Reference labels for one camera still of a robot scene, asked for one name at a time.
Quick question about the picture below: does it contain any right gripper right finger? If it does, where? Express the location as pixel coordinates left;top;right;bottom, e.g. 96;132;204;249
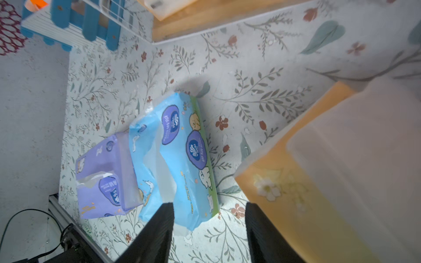
245;202;304;263

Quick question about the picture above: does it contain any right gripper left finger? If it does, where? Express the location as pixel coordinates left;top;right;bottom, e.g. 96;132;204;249
116;203;174;263

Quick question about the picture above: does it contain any purple tissue pack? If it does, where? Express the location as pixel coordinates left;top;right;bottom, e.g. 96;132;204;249
75;132;143;219

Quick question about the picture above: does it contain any light blue tissue pack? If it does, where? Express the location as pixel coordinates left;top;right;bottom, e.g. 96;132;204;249
128;93;219;236

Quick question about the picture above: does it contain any yellow tissue pack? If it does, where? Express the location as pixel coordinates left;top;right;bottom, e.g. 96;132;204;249
234;77;421;263

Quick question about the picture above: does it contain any beige tissue pack bottom shelf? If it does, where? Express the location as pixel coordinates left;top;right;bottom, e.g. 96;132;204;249
138;0;197;21

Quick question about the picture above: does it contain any plush doll orange outfit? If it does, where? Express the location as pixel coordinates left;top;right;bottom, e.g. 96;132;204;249
24;0;51;13

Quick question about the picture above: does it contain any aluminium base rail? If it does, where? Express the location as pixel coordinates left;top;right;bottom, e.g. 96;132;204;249
48;194;113;263

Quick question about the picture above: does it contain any white wire three-tier shelf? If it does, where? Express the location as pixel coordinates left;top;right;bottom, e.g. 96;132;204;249
85;1;302;44

